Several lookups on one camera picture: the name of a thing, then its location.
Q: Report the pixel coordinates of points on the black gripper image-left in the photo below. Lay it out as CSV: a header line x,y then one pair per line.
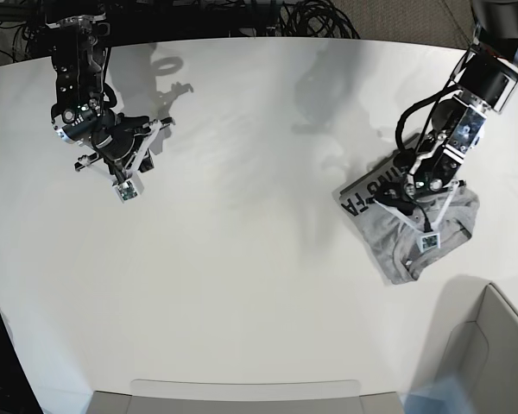
x,y
126,151

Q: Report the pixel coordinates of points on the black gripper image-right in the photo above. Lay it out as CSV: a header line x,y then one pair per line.
x,y
424,214

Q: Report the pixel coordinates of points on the grey T-shirt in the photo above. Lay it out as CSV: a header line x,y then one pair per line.
x,y
392,242

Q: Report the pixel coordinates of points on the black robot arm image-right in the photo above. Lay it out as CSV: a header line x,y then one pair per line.
x,y
434,135

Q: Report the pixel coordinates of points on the blue blurred object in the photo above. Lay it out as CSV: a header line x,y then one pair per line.
x,y
444,396

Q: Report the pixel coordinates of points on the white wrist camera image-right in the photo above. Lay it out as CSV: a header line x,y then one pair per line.
x,y
428,241

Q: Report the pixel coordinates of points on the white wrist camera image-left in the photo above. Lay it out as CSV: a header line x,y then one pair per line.
x,y
131,188

